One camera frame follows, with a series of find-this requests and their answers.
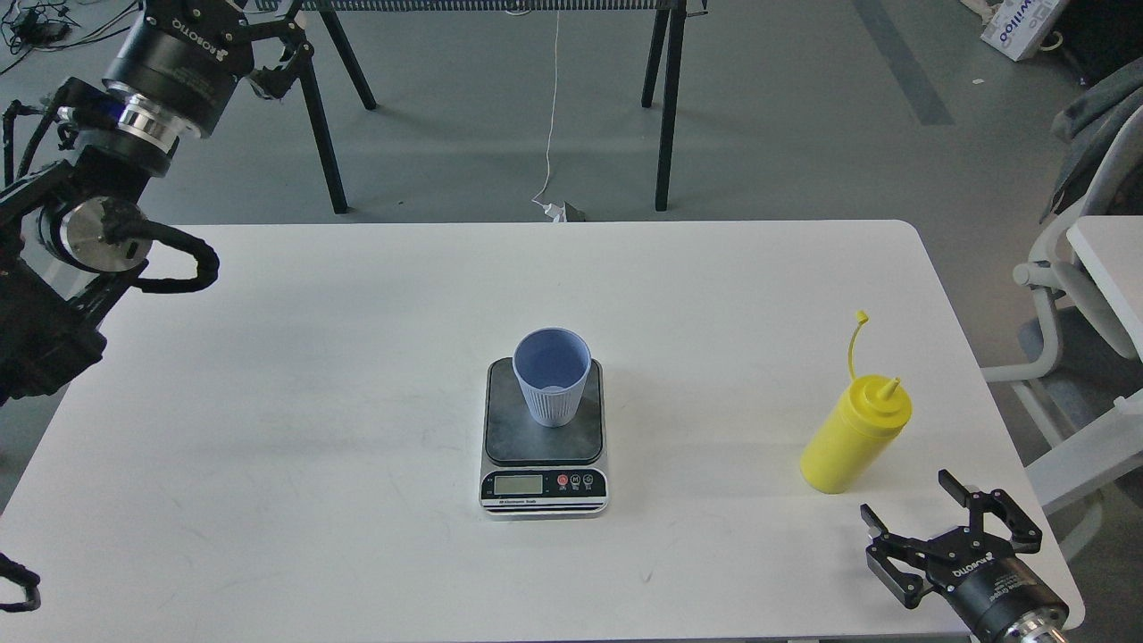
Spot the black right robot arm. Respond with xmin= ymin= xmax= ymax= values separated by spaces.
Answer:
xmin=860 ymin=471 xmax=1070 ymax=642

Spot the white cardboard box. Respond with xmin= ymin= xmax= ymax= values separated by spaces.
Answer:
xmin=980 ymin=1 xmax=1070 ymax=62

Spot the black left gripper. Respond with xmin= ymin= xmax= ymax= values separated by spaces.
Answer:
xmin=103 ymin=1 xmax=312 ymax=138

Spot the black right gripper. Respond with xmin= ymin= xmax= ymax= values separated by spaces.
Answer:
xmin=860 ymin=469 xmax=1070 ymax=642

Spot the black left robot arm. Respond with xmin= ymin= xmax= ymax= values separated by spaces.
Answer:
xmin=1 ymin=1 xmax=344 ymax=400

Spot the black metal table frame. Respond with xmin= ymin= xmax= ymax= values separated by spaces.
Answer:
xmin=299 ymin=1 xmax=708 ymax=214

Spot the white hanging cable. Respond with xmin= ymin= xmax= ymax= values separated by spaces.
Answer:
xmin=531 ymin=9 xmax=567 ymax=222

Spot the digital kitchen scale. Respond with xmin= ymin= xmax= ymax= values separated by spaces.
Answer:
xmin=478 ymin=357 xmax=612 ymax=520

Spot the blue ribbed plastic cup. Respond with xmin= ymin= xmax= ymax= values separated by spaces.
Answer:
xmin=512 ymin=327 xmax=593 ymax=428

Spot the white office chair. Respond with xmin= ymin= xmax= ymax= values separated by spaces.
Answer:
xmin=982 ymin=61 xmax=1140 ymax=558

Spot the yellow squeeze bottle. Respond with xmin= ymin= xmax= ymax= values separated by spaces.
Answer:
xmin=799 ymin=310 xmax=912 ymax=495

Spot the black cable bundle on floor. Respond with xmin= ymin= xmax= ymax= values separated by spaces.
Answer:
xmin=0 ymin=0 xmax=107 ymax=56

